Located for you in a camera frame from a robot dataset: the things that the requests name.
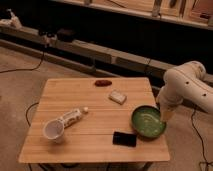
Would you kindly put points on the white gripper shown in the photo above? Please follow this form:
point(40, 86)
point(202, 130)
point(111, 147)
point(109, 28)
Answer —
point(166, 109)

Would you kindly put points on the white ceramic cup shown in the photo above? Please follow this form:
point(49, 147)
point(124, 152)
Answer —
point(54, 131)

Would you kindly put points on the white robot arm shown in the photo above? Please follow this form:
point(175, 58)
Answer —
point(185, 81)

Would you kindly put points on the green bowl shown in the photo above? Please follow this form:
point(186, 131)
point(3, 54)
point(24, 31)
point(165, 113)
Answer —
point(145, 120)

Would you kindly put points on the black rectangular block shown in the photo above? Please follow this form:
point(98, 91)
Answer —
point(120, 138)

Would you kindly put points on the wooden table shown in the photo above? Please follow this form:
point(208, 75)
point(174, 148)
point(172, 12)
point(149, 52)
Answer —
point(90, 139)

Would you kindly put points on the dark red oval object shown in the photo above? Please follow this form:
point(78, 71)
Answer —
point(102, 83)

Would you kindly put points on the white tube with cap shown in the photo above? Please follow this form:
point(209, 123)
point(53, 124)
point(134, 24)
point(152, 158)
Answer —
point(73, 116)

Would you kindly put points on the dark object on ledge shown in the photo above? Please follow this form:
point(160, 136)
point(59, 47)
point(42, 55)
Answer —
point(66, 35)

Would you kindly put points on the white object on ledge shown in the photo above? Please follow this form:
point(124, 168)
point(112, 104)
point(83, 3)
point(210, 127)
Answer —
point(13, 21)

